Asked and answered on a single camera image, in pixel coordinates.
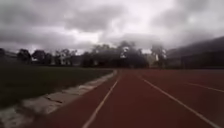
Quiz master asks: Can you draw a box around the grey concrete kerb strip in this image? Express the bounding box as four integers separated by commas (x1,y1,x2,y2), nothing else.
0,69,118,128

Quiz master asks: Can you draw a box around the red running track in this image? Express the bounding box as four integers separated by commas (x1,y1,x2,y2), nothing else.
26,68,224,128

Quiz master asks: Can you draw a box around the row of trees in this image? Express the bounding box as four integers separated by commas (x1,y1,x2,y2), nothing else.
0,40,168,69

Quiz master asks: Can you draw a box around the dark green grass field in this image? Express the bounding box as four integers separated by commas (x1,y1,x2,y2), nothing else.
0,64,114,109

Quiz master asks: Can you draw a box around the long grandstand building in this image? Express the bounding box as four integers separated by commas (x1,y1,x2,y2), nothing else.
165,35,224,70

